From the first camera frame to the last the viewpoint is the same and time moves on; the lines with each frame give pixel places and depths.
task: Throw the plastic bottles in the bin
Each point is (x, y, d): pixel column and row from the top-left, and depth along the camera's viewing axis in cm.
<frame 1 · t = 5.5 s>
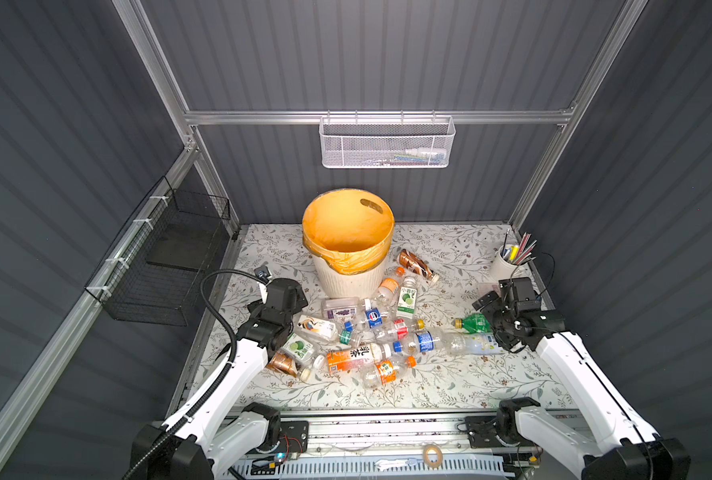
left hand: (281, 294, 81), fingers open
right hand: (488, 315, 81), fingers open
white pen holder cup: (507, 258, 99), point 11 cm above the table
green plastic bottle: (474, 323, 93), point 3 cm above the table
brown coffee bottle upper: (414, 263, 106), point 4 cm above the table
orange cap clear bottle: (388, 289, 98), point 5 cm above the table
green lime label bottle: (407, 300, 96), point 4 cm above the table
purple grape label bottle: (342, 309, 93), point 5 cm above the table
pepsi blue label bottle: (373, 314, 91), point 6 cm above the table
red label yellow cap bottle: (400, 329, 88), point 6 cm above the table
blue label clear water bottle: (429, 342, 86), point 5 cm above the table
orange milk tea bottle: (359, 356, 84), point 5 cm above the table
orange label small bottle: (385, 371, 80), point 6 cm above the table
white orange label bottle: (320, 328, 88), point 6 cm above the table
lime label bottle left: (297, 347, 86), point 4 cm above the table
brown bottle lower left: (283, 363, 83), point 5 cm above the table
large clear water bottle: (448, 342, 87), point 5 cm above the table

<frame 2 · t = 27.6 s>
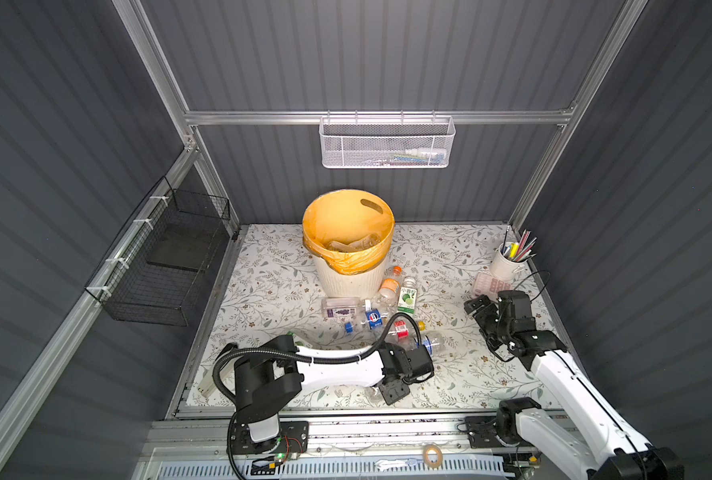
left hand: (393, 382, 80), fingers open
right hand: (475, 314, 83), fingers open
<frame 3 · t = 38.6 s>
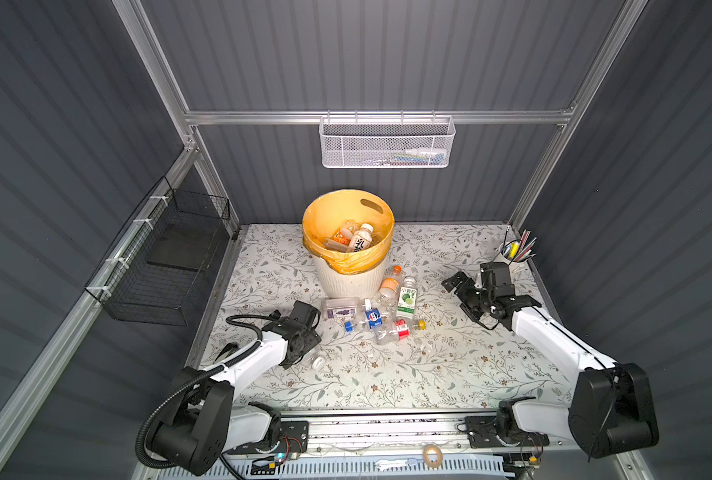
left hand: (305, 344, 89), fingers open
right hand: (453, 292, 87), fingers open
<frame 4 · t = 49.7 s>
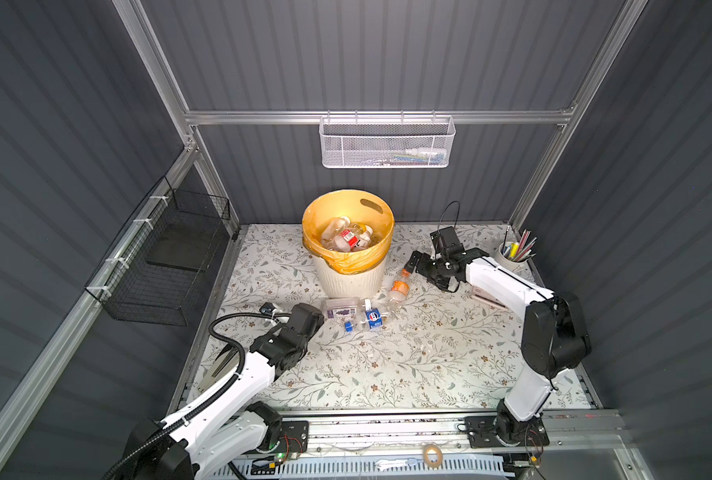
left hand: (307, 322, 83), fingers open
right hand: (418, 272, 92), fingers open
red label yellow cap bottle: (348, 241, 84), point 26 cm above the table
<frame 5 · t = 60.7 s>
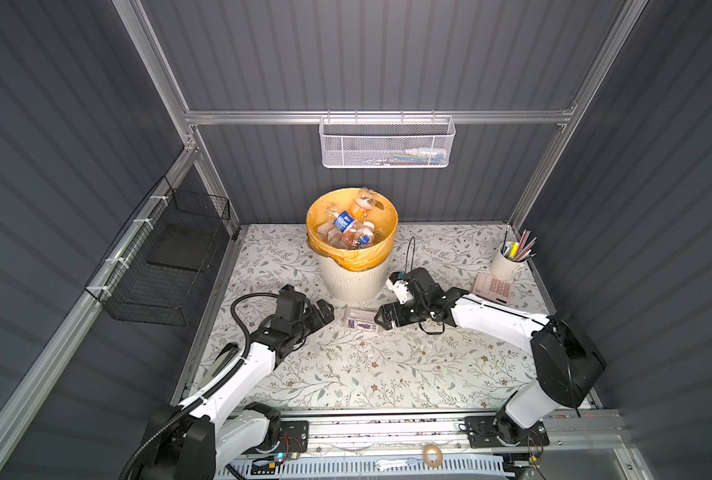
left hand: (324, 314, 85), fingers open
right hand: (389, 317, 87), fingers open
orange cap clear bottle: (364, 202, 91), point 28 cm above the table
pepsi blue label bottle: (343, 221, 86), point 28 cm above the table
